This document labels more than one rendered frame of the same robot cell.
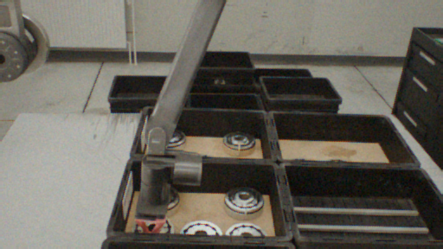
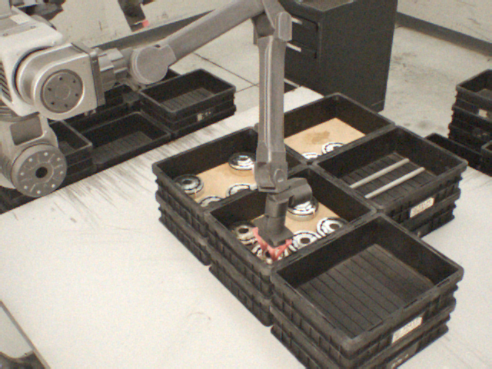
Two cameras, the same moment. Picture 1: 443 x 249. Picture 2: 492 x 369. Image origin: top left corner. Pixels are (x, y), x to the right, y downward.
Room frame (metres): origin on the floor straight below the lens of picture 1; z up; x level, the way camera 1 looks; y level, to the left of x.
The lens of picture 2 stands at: (-0.23, 0.92, 2.03)
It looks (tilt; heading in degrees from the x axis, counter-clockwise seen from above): 36 degrees down; 326
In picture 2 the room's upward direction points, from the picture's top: 1 degrees counter-clockwise
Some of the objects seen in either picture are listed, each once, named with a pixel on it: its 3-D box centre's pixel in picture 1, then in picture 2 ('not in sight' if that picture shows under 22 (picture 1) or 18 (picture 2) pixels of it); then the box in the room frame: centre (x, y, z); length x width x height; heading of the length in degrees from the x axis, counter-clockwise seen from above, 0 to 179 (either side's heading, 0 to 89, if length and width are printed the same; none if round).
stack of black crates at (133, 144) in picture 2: (222, 131); (123, 165); (2.23, 0.00, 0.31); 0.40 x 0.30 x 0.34; 96
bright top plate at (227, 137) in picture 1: (239, 140); (244, 160); (1.24, -0.05, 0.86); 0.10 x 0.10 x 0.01
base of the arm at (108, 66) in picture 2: not in sight; (101, 68); (0.96, 0.49, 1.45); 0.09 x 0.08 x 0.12; 6
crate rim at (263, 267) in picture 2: (202, 198); (290, 214); (0.87, 0.04, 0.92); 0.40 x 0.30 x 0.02; 92
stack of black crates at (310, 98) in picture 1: (294, 124); (190, 127); (2.27, -0.40, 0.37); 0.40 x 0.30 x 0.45; 96
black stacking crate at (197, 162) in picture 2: (204, 149); (229, 180); (1.17, 0.05, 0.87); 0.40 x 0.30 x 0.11; 92
